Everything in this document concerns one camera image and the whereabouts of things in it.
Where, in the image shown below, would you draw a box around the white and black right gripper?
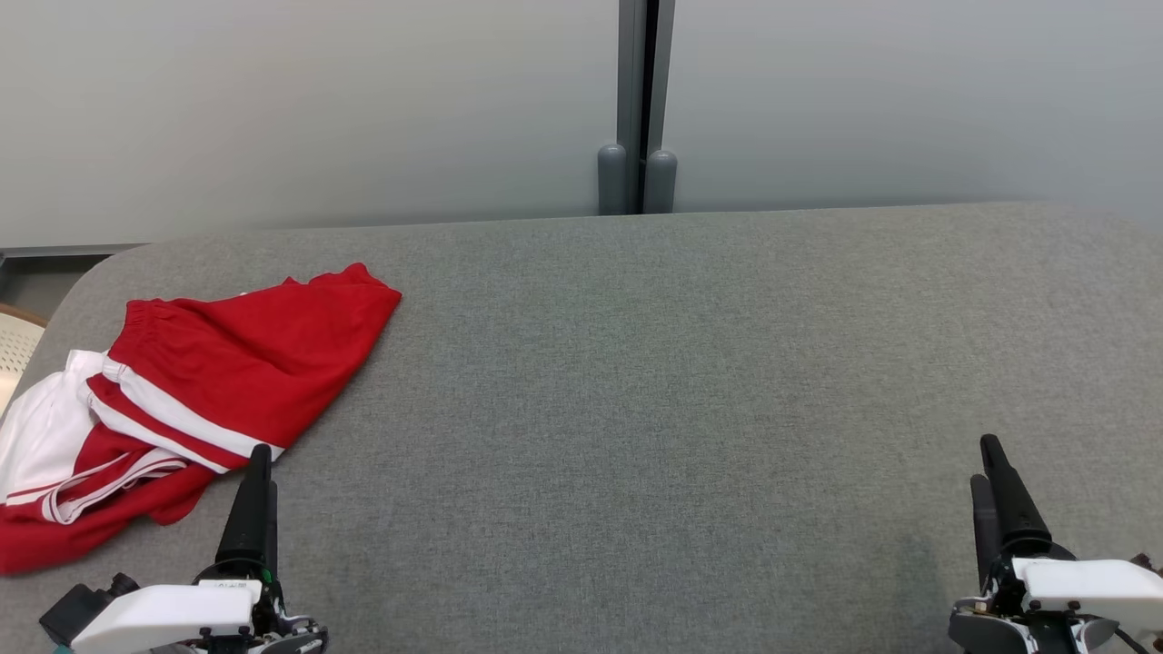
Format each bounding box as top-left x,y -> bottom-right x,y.
949,434 -> 1163,654

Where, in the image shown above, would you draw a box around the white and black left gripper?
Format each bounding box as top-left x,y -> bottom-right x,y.
94,443 -> 329,654

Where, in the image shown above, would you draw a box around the red shorts with white stripes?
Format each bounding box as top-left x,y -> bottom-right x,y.
86,263 -> 403,475

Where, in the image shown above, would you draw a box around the red and white sports jersey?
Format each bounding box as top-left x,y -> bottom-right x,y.
0,349 -> 219,577

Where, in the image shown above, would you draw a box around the grey fabric upholstered surface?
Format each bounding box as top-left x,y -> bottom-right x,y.
0,201 -> 1163,654

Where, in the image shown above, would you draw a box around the grey rounded post foot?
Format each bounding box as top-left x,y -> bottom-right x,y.
597,143 -> 629,217
642,149 -> 679,215

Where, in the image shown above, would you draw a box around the grey partition frame post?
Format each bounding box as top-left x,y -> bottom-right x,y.
617,0 -> 676,215

